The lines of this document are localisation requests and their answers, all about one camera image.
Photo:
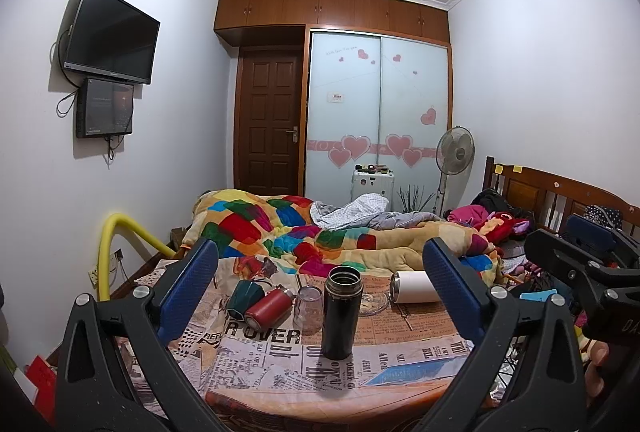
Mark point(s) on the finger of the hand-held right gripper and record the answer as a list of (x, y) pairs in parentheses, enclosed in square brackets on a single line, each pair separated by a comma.
[(592, 232), (555, 254)]

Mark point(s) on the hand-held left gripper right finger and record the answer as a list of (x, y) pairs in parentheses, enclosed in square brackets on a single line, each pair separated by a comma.
[(450, 292)]

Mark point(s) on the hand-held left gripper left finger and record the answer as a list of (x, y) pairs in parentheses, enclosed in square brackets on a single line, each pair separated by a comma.
[(189, 293)]

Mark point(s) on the white thermos cup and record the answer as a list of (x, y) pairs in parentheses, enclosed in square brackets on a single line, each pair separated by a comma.
[(414, 288)]

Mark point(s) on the dark green cup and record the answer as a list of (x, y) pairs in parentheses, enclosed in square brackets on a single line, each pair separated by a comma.
[(244, 297)]

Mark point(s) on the red thermos cup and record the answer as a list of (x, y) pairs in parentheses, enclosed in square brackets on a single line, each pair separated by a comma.
[(267, 308)]

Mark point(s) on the black thermos cup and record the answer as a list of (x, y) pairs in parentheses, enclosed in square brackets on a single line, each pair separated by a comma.
[(341, 312)]

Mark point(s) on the clear glass cup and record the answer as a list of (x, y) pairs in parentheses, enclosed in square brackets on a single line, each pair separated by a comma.
[(307, 309)]

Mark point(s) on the light blue card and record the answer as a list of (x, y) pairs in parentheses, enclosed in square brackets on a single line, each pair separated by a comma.
[(537, 297)]

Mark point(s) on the red plush toy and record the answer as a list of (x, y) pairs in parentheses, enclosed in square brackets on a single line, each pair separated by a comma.
[(502, 224)]

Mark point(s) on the brown wooden headboard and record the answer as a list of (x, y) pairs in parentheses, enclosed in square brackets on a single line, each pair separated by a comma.
[(540, 194)]

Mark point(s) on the clear glass dish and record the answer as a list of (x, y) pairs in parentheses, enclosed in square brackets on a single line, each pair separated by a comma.
[(372, 303)]

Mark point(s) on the pink clothing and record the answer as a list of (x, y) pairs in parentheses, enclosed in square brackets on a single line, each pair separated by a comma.
[(467, 214)]

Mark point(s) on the black clothing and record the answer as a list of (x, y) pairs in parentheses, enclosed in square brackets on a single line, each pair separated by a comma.
[(492, 202)]

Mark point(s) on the yellow foam tube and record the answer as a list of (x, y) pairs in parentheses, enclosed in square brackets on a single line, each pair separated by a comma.
[(117, 252)]

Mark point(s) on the newspaper print tablecloth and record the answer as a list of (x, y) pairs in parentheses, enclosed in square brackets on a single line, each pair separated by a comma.
[(280, 362)]

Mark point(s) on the grey checked cloth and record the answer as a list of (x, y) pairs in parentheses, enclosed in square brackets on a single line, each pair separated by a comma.
[(360, 212)]

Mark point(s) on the colourful patchwork blanket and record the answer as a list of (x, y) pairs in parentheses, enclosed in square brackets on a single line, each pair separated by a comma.
[(300, 234)]

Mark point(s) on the white small appliance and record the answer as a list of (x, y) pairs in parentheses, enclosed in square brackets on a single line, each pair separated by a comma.
[(372, 184)]

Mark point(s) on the white standing fan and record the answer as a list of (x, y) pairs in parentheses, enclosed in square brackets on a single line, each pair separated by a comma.
[(454, 152)]

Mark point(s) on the red box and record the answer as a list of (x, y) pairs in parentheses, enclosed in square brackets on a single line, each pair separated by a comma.
[(42, 379)]

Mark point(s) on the brown wooden door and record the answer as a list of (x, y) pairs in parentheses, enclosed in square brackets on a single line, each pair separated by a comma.
[(270, 122)]

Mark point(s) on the frosted heart-print wardrobe doors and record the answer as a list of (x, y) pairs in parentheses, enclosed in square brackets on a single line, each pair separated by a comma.
[(377, 112)]

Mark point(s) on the brown wooden overhead cabinets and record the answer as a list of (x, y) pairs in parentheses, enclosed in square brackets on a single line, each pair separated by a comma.
[(332, 16)]

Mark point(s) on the wall power socket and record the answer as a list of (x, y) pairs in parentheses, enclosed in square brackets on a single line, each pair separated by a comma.
[(93, 275)]

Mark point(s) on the small black wall monitor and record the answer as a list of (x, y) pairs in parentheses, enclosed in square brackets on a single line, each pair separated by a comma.
[(104, 107)]

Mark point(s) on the wall-mounted black television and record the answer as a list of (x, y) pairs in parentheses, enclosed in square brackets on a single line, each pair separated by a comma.
[(111, 35)]

